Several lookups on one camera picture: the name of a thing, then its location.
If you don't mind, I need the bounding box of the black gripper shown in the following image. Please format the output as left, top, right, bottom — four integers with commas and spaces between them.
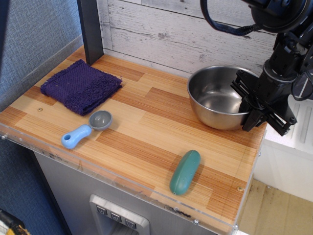
231, 70, 297, 136

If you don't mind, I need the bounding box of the stainless steel bowl pot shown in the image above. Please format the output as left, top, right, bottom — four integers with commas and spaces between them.
187, 65, 255, 130

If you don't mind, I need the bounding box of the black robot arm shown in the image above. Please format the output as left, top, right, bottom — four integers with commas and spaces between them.
231, 0, 313, 136

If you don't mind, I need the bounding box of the white plastic side unit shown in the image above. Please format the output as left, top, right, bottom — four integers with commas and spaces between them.
254, 97, 313, 201

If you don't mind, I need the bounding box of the green toy cucumber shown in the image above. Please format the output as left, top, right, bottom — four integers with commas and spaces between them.
169, 150, 201, 195

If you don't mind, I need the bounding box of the clear acrylic table edge guard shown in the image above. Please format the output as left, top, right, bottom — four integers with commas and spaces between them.
0, 118, 265, 235

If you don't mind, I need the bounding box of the blue grey ice cream scoop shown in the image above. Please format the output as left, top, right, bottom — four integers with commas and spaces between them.
61, 110, 113, 149

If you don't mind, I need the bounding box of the silver dispenser button panel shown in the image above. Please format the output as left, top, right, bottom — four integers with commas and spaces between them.
89, 194, 150, 235

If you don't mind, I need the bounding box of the purple folded towel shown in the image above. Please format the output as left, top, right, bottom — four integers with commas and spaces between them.
40, 59, 122, 116

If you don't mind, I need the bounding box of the black braided cable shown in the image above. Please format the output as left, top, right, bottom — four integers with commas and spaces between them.
200, 0, 260, 37

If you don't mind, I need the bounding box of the dark grey left post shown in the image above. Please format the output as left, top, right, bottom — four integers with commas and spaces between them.
77, 0, 104, 65

